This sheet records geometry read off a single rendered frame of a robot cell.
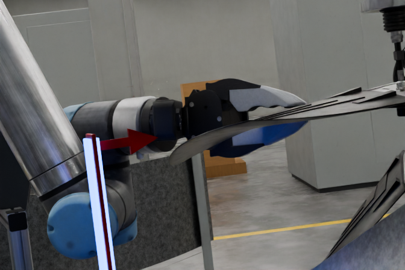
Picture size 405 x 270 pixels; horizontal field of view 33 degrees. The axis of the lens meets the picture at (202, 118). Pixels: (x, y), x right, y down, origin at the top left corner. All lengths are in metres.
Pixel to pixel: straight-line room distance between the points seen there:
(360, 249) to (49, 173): 0.35
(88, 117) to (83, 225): 0.19
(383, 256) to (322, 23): 6.17
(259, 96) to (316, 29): 6.06
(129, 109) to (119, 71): 4.08
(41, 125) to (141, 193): 1.87
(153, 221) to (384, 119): 4.59
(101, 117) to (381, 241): 0.39
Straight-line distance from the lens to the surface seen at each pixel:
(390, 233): 0.75
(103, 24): 4.99
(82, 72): 6.70
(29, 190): 1.22
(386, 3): 0.75
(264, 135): 0.79
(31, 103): 0.81
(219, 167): 8.83
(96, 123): 0.91
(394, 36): 0.78
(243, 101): 0.80
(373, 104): 0.70
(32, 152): 0.81
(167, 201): 2.75
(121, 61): 4.97
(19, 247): 1.16
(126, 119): 0.88
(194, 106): 0.83
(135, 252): 2.66
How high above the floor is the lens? 1.23
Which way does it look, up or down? 3 degrees down
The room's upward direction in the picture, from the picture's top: 7 degrees counter-clockwise
